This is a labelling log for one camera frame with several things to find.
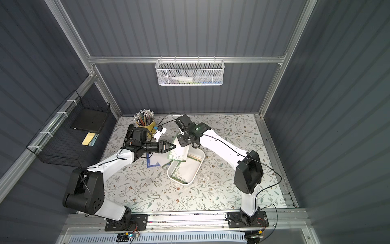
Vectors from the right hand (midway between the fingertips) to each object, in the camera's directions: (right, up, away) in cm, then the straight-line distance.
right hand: (183, 139), depth 83 cm
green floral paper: (0, -19, +8) cm, 21 cm away
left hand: (-4, -4, -2) cm, 6 cm away
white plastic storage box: (+7, -8, +11) cm, 15 cm away
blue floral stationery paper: (-19, -13, +13) cm, 27 cm away
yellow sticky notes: (-47, +1, -7) cm, 47 cm away
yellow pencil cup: (-16, +6, -4) cm, 18 cm away
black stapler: (-40, +3, +23) cm, 46 cm away
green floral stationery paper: (-2, -7, -3) cm, 8 cm away
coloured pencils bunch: (-26, +13, +14) cm, 33 cm away
